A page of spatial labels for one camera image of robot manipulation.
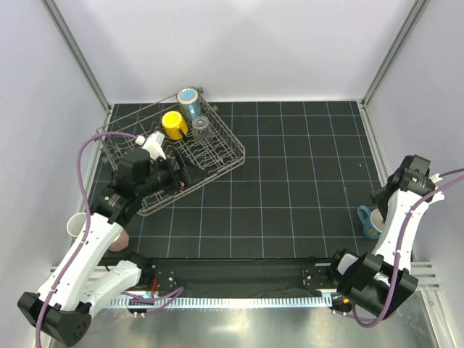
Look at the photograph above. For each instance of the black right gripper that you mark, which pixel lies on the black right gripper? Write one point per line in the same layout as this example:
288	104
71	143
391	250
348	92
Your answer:
379	197

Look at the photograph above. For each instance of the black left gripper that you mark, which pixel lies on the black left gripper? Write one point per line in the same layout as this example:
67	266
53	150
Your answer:
189	174

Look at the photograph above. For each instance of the clear glass cup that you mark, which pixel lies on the clear glass cup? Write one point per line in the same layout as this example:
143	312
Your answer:
202	128

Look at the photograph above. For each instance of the yellow mug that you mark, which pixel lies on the yellow mug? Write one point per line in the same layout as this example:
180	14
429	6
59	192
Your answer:
174	125

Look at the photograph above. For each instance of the blue flower mug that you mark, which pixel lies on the blue flower mug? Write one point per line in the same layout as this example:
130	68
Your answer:
372	222

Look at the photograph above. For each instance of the blue butterfly mug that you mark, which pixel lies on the blue butterfly mug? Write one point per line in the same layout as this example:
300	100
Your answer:
189	103

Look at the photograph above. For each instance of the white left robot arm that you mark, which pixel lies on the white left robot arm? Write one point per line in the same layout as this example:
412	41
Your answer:
66	303

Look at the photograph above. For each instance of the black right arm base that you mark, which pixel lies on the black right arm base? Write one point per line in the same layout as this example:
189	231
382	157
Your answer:
318	277

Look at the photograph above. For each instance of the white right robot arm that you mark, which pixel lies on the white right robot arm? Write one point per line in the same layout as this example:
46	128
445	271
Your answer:
380	281

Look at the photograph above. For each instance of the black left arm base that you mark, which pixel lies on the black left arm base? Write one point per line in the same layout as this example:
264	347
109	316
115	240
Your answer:
157	276

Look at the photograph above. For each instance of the pink mug right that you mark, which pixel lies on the pink mug right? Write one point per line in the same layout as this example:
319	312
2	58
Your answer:
120	243

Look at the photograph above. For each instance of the pink mug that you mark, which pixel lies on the pink mug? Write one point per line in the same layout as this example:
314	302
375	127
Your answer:
75	224
120	243

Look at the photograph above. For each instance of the black grid mat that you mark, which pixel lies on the black grid mat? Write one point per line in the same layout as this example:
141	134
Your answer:
308	167

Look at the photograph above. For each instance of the pink mug left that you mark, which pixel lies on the pink mug left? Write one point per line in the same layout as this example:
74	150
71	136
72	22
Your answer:
75	224

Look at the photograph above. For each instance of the grey wire dish rack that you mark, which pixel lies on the grey wire dish rack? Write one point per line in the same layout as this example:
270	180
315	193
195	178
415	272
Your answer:
218	156

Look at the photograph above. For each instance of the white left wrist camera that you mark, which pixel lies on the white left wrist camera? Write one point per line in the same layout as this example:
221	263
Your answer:
152	144

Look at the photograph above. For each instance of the white slotted cable duct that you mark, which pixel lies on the white slotted cable duct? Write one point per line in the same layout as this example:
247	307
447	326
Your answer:
126	302

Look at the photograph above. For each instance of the aluminium frame post right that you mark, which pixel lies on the aluminium frame post right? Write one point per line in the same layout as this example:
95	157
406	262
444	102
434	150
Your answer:
406	28

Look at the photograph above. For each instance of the aluminium frame post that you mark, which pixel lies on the aluminium frame post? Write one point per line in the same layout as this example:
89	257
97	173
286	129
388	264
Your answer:
406	28
72	45

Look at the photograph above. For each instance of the aluminium frame post left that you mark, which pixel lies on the aluminium frame post left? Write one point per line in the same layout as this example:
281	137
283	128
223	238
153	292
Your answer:
72	45

